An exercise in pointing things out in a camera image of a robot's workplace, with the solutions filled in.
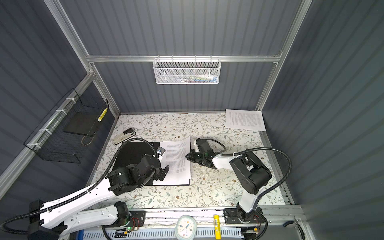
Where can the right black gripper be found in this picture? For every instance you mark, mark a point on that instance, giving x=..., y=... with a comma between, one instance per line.
x=191, y=158

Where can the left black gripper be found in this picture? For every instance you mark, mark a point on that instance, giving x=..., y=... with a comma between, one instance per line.
x=160, y=175

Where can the beige black clip folder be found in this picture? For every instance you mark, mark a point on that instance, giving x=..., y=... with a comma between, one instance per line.
x=132, y=153

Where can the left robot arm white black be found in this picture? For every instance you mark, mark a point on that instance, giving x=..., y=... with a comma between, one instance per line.
x=70, y=214

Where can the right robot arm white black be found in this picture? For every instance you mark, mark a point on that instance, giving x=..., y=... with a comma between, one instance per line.
x=251, y=172

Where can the black grey stapler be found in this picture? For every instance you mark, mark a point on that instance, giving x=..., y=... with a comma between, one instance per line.
x=125, y=135

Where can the white round clock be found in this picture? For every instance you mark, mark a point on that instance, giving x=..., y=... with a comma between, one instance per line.
x=186, y=228

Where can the yellow glue stick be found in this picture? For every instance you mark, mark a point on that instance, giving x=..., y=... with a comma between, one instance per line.
x=217, y=227

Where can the yellow marker in black basket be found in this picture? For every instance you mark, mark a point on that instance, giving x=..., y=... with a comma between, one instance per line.
x=102, y=115

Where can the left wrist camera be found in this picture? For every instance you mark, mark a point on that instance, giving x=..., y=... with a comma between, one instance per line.
x=160, y=151

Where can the white wire mesh basket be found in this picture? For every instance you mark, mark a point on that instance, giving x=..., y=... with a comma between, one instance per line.
x=193, y=71

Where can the black wire mesh basket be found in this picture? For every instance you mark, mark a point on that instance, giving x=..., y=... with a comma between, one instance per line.
x=67, y=134

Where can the black handled pliers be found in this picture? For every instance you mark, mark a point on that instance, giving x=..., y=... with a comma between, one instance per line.
x=296, y=224

